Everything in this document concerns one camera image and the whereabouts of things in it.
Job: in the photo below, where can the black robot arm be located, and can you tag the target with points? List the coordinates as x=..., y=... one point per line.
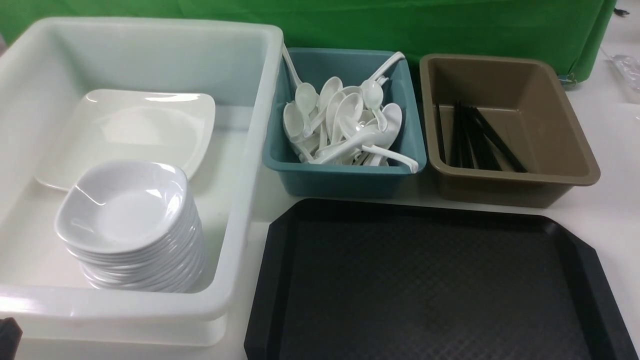
x=10, y=337

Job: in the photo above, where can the clear plastic bag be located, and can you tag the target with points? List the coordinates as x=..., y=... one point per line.
x=628, y=69

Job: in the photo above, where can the large white plastic tub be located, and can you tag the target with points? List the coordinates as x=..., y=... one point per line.
x=44, y=75

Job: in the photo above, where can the black serving tray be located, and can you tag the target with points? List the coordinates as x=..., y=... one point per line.
x=346, y=280

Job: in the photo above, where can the black chopsticks in bin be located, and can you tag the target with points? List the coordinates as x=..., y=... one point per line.
x=473, y=141

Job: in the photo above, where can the brown plastic bin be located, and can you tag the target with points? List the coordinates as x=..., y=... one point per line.
x=524, y=101

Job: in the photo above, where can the stack of white bowls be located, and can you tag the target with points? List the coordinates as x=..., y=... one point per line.
x=134, y=226

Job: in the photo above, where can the pile of white spoons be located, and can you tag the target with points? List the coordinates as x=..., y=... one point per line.
x=338, y=122

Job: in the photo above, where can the teal plastic bin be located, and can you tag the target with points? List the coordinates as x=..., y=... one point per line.
x=352, y=66

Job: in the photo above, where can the large white square plate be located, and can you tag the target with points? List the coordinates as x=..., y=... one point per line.
x=116, y=124

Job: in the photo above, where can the green cloth backdrop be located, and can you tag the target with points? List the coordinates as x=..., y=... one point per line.
x=566, y=34

